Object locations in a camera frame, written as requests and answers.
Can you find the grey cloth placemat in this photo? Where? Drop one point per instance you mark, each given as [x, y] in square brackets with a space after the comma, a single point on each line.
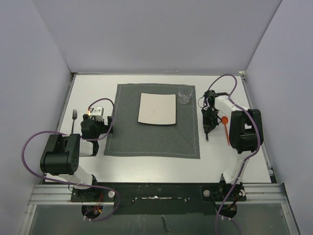
[133, 139]

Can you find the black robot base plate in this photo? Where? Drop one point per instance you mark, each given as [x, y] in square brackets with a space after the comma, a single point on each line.
[163, 207]

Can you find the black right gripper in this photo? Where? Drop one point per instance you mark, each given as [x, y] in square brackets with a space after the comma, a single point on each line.
[209, 126]

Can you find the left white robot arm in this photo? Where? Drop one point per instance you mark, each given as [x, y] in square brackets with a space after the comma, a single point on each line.
[61, 153]

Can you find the orange plastic spoon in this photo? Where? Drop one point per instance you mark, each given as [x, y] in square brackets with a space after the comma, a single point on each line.
[225, 122]

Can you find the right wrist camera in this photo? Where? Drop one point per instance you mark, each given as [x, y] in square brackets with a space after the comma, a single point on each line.
[209, 97]

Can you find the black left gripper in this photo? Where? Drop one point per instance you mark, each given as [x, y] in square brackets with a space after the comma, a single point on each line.
[105, 128]

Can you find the aluminium frame rail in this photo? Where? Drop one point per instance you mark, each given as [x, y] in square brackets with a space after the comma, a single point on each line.
[130, 193]

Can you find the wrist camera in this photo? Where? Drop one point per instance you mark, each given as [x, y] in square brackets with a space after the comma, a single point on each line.
[209, 97]
[96, 113]

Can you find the clear plastic cup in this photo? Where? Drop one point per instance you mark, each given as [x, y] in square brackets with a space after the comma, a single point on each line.
[185, 93]

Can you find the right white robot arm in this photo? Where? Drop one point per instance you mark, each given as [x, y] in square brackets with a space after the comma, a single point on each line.
[243, 128]

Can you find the white rectangular plate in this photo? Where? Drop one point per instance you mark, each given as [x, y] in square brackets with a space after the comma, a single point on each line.
[157, 109]

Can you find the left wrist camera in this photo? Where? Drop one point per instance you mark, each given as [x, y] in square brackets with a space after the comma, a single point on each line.
[96, 113]

